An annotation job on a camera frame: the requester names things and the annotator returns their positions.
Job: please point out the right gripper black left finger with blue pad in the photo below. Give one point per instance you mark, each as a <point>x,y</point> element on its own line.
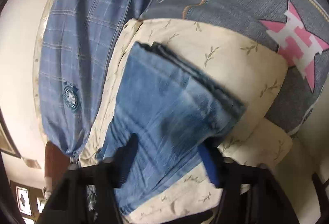
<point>111,174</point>

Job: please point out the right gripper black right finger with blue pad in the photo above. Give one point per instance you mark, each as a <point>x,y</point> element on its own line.
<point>237,203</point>

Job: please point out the blue denim jeans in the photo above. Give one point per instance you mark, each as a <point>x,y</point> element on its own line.
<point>173,107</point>

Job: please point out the brown wooden headboard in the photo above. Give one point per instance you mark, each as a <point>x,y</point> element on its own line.
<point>56,164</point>

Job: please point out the wooden door with glass panes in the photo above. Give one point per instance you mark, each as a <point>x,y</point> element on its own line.
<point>30,201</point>

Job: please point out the cream leaf-print comforter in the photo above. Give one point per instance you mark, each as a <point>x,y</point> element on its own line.
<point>251,73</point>

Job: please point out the blue plaid pillow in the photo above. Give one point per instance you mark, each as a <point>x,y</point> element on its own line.
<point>78,44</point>

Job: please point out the wall switch plate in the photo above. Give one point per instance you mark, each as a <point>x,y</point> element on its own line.
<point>31,163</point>

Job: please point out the framed wall painting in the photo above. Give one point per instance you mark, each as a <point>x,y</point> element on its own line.
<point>7,144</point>

